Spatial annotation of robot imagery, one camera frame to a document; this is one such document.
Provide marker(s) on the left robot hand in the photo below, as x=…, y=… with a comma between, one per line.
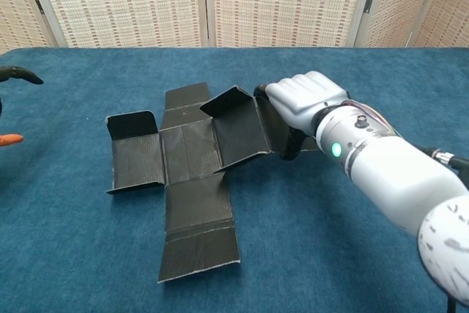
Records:
x=22, y=73

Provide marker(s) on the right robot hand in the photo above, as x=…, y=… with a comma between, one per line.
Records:
x=304, y=96

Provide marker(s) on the black cardboard box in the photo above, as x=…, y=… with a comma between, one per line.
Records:
x=190, y=151

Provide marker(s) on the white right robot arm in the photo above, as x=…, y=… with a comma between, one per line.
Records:
x=395, y=177

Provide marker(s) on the blue cloth-covered table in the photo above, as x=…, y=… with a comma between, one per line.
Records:
x=110, y=247

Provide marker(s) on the orange thumb finger cot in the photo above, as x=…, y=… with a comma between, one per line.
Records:
x=11, y=139

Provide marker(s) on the black screen hinge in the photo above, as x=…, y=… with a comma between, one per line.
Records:
x=37, y=3
x=369, y=3

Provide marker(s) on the woven folding screen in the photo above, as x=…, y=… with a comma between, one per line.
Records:
x=121, y=5

